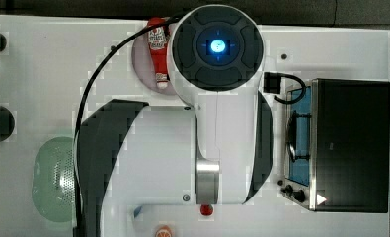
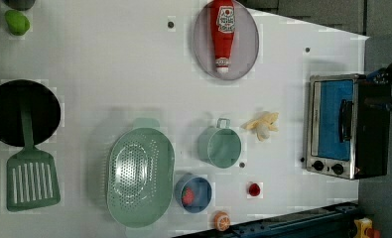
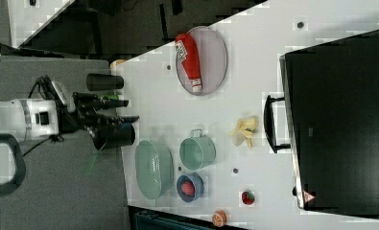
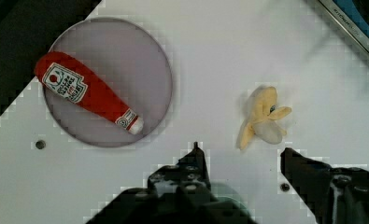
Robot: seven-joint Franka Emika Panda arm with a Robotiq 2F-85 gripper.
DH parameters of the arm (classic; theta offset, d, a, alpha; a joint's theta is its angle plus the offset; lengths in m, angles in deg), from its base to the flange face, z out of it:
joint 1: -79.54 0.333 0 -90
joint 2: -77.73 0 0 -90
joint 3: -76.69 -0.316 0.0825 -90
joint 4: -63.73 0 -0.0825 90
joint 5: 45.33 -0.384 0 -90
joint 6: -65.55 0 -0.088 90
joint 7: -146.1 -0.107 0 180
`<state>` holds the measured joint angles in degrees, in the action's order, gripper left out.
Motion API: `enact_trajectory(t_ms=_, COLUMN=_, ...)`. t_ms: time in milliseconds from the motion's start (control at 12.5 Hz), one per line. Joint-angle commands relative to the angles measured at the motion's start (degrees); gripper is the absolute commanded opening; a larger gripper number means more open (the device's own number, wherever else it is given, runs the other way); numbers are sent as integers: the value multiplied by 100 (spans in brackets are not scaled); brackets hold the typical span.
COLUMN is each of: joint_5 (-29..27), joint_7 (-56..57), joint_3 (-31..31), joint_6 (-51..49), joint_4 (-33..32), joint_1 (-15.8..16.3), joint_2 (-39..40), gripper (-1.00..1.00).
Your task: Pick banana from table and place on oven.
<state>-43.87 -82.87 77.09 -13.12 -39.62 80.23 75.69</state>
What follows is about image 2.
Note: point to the black frying pan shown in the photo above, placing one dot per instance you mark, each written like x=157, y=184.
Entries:
x=45, y=111

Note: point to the red toy strawberry in bowl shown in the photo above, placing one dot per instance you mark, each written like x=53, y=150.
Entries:
x=188, y=196

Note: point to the green metal cup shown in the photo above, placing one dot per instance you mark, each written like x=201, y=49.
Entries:
x=219, y=145

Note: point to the blue metal frame rail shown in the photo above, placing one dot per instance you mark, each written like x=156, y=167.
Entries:
x=334, y=221

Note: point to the yellow red emergency button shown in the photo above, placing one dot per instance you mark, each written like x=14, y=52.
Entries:
x=365, y=229

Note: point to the green slotted spatula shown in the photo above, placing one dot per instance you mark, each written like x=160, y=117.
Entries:
x=32, y=180

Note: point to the red toy strawberry on table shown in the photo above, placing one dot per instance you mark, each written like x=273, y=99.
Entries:
x=254, y=189

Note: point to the dark grey cup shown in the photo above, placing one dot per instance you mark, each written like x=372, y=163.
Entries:
x=20, y=5

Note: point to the blue small bowl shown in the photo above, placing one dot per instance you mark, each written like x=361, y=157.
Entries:
x=201, y=188

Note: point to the black silver toaster oven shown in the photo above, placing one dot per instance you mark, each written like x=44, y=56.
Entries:
x=348, y=133

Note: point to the green oval colander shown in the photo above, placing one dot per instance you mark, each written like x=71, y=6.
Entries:
x=140, y=175

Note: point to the red ketchup bottle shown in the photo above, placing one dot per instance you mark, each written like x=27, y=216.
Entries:
x=222, y=27

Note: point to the yellow plush peeled banana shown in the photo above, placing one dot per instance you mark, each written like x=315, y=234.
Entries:
x=263, y=125

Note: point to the grey round plate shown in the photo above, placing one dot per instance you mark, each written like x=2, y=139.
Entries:
x=244, y=49

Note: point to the green toy pepper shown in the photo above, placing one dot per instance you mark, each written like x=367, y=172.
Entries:
x=18, y=24

